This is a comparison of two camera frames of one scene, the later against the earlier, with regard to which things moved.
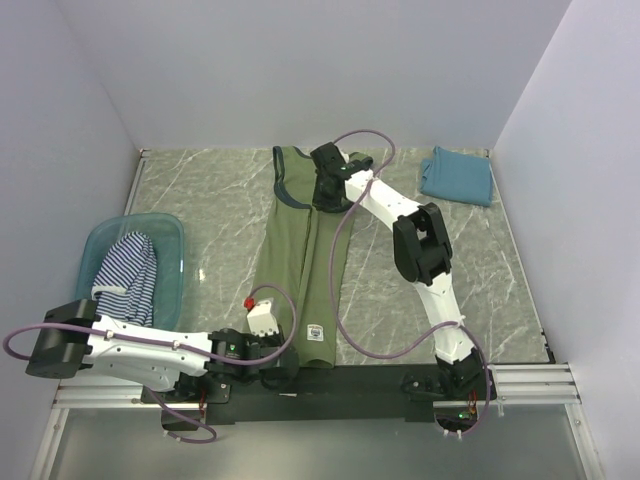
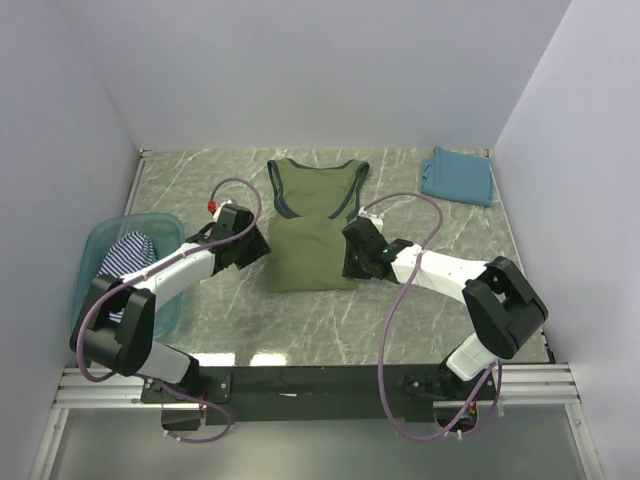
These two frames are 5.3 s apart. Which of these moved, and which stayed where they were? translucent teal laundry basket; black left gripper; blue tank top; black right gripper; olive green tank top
Moved: black left gripper; black right gripper; olive green tank top
Stayed: blue tank top; translucent teal laundry basket
